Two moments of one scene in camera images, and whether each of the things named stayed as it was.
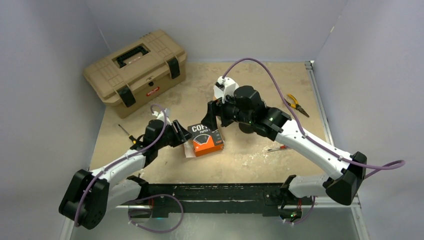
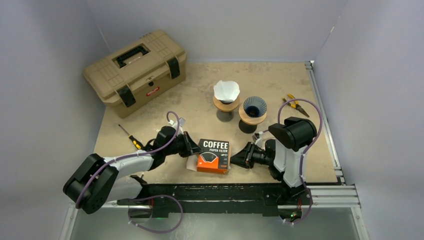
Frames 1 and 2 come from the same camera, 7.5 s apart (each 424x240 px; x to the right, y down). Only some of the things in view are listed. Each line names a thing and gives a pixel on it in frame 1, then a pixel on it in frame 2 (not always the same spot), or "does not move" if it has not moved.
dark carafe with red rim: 245,128 does not move
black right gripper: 216,108 → 244,157
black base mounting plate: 272,199 does not move
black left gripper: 180,135 → 190,147
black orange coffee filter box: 205,141 → 215,157
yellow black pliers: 296,106 does not move
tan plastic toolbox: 137,73 does not move
